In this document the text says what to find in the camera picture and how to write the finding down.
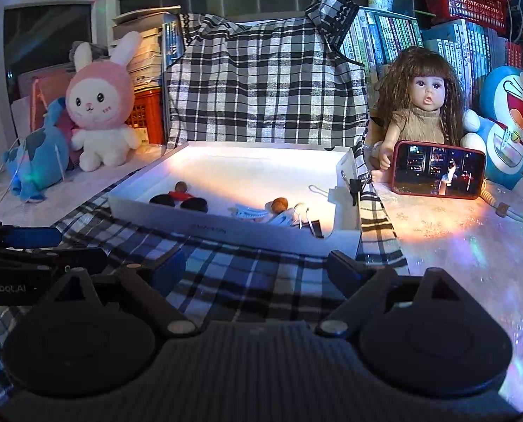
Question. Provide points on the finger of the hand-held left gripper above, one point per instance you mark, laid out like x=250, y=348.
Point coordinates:
x=68, y=258
x=28, y=237

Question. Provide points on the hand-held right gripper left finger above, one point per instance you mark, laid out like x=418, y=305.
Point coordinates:
x=169, y=269

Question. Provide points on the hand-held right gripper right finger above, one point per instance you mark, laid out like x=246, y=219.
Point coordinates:
x=344, y=268

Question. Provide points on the pale blue hair clip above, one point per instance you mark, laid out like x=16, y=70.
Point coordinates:
x=249, y=213
x=282, y=219

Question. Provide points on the white cardboard box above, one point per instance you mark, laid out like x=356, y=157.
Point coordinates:
x=244, y=167

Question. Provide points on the blue plush animal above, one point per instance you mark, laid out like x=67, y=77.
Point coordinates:
x=37, y=158

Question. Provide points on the small black binder clip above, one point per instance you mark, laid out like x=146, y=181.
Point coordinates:
x=353, y=187

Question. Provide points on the brown walnut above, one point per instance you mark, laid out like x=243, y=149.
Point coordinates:
x=279, y=204
x=180, y=185

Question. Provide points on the iridescent table cover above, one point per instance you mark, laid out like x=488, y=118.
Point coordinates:
x=463, y=250

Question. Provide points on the red cased smartphone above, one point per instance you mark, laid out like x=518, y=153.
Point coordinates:
x=437, y=169

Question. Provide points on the pink white rabbit plush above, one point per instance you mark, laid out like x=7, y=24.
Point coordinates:
x=96, y=101

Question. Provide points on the pink bag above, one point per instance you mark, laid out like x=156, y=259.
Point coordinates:
x=46, y=85

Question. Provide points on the red plastic crate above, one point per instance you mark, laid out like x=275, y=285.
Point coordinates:
x=147, y=116

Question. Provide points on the brown haired baby doll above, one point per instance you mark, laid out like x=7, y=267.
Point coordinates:
x=424, y=92

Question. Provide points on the black white plaid cloth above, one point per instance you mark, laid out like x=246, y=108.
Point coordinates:
x=261, y=92

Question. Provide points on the grey cloth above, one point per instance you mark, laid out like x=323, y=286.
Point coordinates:
x=90, y=48

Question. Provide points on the stack of white books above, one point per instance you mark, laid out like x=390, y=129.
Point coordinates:
x=147, y=52

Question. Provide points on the blue white cat plush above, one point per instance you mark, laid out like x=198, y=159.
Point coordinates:
x=512, y=96

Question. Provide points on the row of teal books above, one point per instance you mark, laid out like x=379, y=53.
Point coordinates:
x=455, y=44

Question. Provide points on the red plastic basket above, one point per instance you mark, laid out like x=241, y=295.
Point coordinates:
x=463, y=4

